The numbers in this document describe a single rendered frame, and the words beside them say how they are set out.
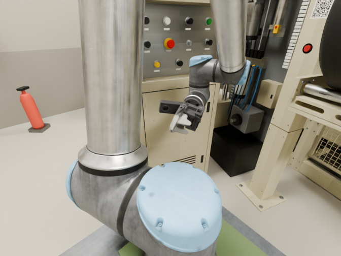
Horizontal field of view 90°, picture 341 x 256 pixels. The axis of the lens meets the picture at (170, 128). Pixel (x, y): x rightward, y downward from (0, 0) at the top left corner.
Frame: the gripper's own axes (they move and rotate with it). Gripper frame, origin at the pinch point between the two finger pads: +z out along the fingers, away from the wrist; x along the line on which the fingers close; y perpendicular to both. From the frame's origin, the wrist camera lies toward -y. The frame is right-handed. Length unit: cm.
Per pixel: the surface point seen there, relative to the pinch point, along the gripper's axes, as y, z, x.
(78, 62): -196, -161, 64
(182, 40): -18, -56, -17
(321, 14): 39, -64, -42
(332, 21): 35, -38, -38
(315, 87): 49, -50, -15
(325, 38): 37, -40, -33
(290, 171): 97, -105, 68
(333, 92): 53, -44, -16
